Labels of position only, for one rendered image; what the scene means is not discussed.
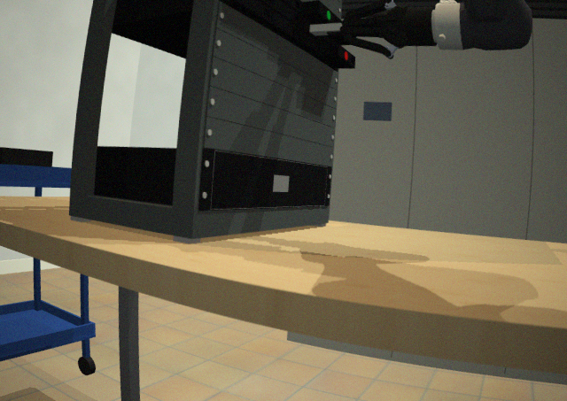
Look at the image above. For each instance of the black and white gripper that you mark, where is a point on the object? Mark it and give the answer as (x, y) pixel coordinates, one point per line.
(416, 32)

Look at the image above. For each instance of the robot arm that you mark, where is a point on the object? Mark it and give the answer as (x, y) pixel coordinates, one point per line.
(481, 24)

